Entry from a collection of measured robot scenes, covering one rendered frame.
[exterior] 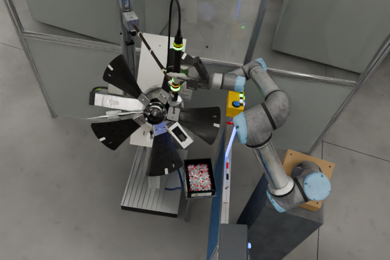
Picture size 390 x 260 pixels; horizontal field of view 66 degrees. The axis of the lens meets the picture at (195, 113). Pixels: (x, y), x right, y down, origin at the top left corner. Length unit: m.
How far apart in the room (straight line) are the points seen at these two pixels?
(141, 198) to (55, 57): 1.33
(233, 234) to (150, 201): 1.38
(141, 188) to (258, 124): 1.66
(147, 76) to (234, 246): 1.09
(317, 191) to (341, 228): 1.59
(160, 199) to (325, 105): 1.55
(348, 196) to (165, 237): 1.70
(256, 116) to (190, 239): 1.60
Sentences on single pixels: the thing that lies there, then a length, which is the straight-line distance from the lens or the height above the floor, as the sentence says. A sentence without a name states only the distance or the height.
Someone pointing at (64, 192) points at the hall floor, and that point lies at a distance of 2.82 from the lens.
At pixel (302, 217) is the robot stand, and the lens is 1.70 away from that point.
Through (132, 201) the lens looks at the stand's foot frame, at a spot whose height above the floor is 0.08.
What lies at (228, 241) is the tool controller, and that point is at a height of 1.24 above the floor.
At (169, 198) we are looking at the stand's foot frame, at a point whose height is 0.08.
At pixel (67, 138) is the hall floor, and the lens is 3.11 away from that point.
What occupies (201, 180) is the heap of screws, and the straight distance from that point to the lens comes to 1.81.
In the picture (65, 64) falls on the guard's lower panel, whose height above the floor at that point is 0.75.
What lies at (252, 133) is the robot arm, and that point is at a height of 1.55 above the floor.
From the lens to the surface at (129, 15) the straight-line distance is 1.93.
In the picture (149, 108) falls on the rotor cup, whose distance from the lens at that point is 1.60.
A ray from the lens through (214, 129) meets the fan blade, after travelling 1.64.
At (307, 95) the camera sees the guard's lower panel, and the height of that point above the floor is 0.81.
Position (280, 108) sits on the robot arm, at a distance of 1.16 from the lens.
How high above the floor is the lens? 2.44
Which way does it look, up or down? 50 degrees down
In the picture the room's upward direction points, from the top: 9 degrees clockwise
